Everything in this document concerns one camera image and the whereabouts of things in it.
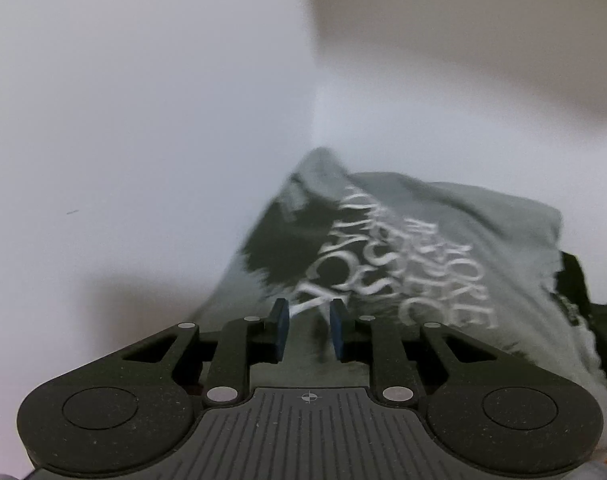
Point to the grey printed t-shirt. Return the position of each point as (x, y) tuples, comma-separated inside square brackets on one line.
[(433, 220)]

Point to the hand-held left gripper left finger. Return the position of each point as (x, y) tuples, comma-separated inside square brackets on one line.
[(282, 332)]

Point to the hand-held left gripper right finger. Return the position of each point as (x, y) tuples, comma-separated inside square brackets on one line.
[(338, 332)]

